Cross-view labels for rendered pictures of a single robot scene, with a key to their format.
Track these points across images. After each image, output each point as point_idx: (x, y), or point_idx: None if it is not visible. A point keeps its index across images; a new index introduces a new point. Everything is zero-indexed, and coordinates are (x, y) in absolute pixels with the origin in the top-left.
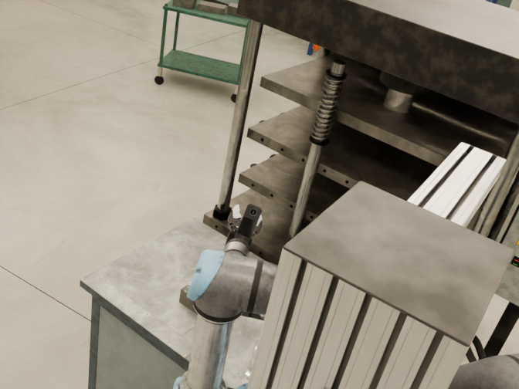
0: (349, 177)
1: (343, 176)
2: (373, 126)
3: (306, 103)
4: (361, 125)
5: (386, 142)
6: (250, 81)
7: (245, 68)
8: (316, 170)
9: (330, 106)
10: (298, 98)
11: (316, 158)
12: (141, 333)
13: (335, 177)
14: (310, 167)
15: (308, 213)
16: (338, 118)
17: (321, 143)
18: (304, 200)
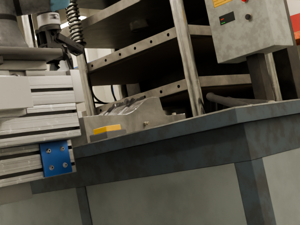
0: (105, 56)
1: (102, 58)
2: (103, 10)
3: (68, 32)
4: (97, 16)
5: (114, 12)
6: (32, 41)
7: (26, 33)
8: (85, 68)
9: (71, 13)
10: (64, 34)
11: (80, 57)
12: None
13: (98, 63)
14: (80, 66)
15: (97, 109)
16: (86, 24)
17: (77, 42)
18: (87, 96)
